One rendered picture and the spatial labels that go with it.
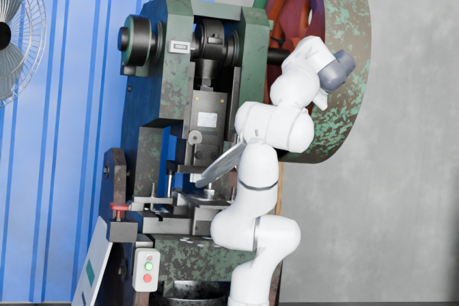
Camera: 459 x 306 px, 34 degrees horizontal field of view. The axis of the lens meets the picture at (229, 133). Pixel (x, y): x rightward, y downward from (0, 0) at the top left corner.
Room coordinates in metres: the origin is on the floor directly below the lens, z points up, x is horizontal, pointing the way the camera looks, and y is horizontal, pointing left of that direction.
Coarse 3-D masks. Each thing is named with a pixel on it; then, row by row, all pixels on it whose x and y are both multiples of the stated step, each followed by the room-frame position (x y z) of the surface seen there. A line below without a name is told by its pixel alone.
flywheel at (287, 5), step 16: (272, 0) 3.14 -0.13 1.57; (288, 0) 3.06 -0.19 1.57; (304, 0) 2.91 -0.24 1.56; (320, 0) 2.69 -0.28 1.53; (272, 16) 3.16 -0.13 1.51; (288, 16) 3.04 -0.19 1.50; (304, 16) 2.93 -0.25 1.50; (320, 16) 2.68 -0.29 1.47; (272, 32) 3.19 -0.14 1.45; (288, 32) 3.03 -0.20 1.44; (304, 32) 2.88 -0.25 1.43; (320, 32) 2.75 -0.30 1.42; (288, 48) 2.93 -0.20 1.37; (272, 80) 3.15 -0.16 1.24
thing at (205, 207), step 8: (192, 200) 2.61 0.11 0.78; (200, 200) 2.63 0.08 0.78; (208, 200) 2.65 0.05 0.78; (216, 200) 2.66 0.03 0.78; (224, 200) 2.69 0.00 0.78; (192, 208) 2.65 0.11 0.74; (200, 208) 2.65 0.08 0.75; (208, 208) 2.53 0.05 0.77; (216, 208) 2.54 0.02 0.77; (224, 208) 2.55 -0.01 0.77; (192, 216) 2.65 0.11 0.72; (200, 216) 2.65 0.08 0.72; (208, 216) 2.66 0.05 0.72; (192, 224) 2.64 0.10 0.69; (200, 224) 2.65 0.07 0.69; (208, 224) 2.66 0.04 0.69; (192, 232) 2.64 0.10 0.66; (200, 232) 2.65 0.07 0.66; (208, 232) 2.66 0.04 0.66
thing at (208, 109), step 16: (208, 96) 2.74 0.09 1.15; (224, 96) 2.76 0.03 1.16; (192, 112) 2.72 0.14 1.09; (208, 112) 2.74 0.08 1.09; (224, 112) 2.76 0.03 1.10; (192, 128) 2.73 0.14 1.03; (208, 128) 2.75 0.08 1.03; (224, 128) 2.77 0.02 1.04; (192, 144) 2.71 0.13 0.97; (208, 144) 2.73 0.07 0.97; (176, 160) 2.82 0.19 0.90; (192, 160) 2.71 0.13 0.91; (208, 160) 2.72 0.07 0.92
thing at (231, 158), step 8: (240, 144) 2.37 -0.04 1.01; (232, 152) 2.39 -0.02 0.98; (240, 152) 2.52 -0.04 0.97; (216, 160) 2.36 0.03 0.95; (224, 160) 2.40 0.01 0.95; (232, 160) 2.53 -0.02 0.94; (208, 168) 2.37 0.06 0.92; (216, 168) 2.42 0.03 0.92; (224, 168) 2.54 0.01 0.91; (208, 176) 2.45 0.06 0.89; (216, 176) 2.55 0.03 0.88; (200, 184) 2.48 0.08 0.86
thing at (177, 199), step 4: (172, 192) 2.83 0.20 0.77; (176, 192) 2.78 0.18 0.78; (180, 192) 2.79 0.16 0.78; (184, 192) 2.80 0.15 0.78; (188, 192) 2.81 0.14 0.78; (196, 192) 2.83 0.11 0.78; (200, 192) 2.84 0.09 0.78; (172, 196) 2.83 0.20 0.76; (176, 196) 2.77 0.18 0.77; (176, 200) 2.77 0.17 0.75; (180, 200) 2.76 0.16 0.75; (184, 200) 2.76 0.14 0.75; (176, 204) 2.76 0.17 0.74; (180, 204) 2.76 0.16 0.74; (184, 204) 2.76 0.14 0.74; (188, 204) 2.77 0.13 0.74
